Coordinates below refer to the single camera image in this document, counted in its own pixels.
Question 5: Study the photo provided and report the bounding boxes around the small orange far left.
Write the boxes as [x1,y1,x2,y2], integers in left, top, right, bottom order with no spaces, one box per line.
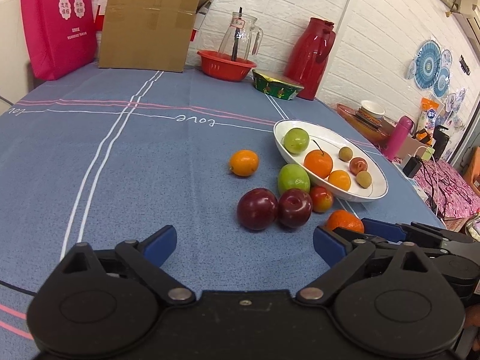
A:
[229,150,260,177]

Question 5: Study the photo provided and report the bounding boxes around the green printed bowl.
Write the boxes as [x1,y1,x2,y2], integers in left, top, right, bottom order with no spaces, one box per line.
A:
[252,68,304,100]

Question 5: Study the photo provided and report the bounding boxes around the green apple near plate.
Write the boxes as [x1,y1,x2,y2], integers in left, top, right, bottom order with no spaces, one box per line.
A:
[277,164,311,194]

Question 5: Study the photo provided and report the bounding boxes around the orange tangerine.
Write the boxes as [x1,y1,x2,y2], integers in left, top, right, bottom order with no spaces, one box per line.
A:
[325,210,365,233]

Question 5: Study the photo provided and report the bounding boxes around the yellow orange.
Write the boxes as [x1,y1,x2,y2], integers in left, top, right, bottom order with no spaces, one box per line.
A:
[328,169,352,191]

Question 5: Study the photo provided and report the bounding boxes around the blue paper fan decoration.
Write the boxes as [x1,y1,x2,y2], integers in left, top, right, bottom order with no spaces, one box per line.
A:
[414,40,441,89]

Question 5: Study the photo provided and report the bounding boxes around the pink thermos bottle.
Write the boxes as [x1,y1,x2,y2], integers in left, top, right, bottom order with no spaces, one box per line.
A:
[382,115,414,162]

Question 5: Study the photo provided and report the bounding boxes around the large stemmed orange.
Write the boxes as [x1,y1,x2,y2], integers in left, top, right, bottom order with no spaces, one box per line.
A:
[304,140,334,179]

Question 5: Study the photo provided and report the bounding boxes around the pink floral cloth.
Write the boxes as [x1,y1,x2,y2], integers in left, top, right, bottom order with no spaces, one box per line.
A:
[414,160,479,219]

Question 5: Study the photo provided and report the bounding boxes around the tan longan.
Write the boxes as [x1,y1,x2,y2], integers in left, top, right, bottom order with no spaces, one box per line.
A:
[338,146,353,163]
[355,170,373,189]

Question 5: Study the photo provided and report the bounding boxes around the orange snack packet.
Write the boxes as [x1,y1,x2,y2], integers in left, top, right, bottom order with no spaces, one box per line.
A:
[416,97,440,133]

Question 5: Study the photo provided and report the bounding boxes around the red plastic basket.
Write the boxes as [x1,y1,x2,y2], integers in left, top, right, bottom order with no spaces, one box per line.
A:
[197,49,256,82]

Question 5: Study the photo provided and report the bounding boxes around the red thermos jug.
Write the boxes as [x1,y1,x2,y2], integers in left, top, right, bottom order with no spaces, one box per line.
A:
[284,17,336,100]

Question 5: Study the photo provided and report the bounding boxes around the pink shopping bag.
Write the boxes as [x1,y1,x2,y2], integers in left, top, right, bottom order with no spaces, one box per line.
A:
[20,0,97,80]

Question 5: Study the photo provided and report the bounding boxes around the person's right hand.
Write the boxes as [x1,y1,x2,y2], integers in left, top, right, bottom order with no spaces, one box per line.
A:
[464,304,480,351]

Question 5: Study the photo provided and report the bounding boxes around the dark plum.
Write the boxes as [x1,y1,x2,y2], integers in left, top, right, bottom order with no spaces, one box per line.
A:
[277,189,312,228]
[237,188,278,232]

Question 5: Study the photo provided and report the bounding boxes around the white air conditioner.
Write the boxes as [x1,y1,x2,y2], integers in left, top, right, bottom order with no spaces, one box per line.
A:
[452,0,479,53]

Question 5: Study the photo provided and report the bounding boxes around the glass pitcher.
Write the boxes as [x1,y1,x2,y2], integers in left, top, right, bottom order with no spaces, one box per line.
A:
[218,7,264,61]

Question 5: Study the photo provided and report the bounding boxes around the red yellow plum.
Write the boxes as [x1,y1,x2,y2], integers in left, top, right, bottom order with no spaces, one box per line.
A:
[309,186,335,214]

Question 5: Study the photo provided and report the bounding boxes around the cardboard box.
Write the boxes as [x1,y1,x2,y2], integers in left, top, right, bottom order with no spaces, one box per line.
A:
[98,0,199,72]

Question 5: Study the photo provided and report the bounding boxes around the blue striped tablecloth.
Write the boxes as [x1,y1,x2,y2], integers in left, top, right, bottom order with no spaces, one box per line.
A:
[1,64,439,359]

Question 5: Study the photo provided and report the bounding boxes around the black power adapter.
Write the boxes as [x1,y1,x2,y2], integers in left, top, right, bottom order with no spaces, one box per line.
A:
[401,155,423,179]

